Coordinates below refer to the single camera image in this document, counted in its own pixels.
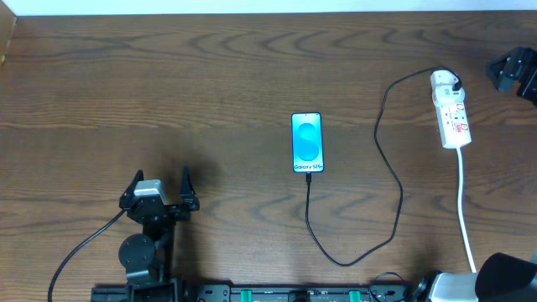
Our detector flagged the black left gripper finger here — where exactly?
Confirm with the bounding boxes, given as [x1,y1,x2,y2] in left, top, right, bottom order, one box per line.
[180,166,199,210]
[121,169,144,201]

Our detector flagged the black charger cable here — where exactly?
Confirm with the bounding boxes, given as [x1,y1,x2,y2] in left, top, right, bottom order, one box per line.
[304,65,463,268]

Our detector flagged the blue Galaxy smartphone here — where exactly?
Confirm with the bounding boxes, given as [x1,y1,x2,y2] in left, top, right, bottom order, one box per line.
[291,112,325,174]

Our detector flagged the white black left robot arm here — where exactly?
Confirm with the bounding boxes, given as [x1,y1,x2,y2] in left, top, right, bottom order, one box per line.
[118,167,200,301]

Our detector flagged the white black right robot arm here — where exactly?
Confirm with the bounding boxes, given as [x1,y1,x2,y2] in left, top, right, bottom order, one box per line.
[409,47,536,302]

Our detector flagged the white charger adapter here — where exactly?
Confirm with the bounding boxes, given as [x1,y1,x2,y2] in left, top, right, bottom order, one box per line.
[432,85,465,107]

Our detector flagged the white power strip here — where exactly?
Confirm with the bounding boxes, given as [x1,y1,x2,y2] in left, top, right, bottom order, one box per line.
[430,70,472,149]

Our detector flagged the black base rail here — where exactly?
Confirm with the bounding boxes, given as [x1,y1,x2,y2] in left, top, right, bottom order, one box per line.
[90,279,414,302]

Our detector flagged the white power strip cord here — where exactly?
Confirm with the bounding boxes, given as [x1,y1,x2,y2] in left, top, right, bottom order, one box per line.
[455,146,478,274]

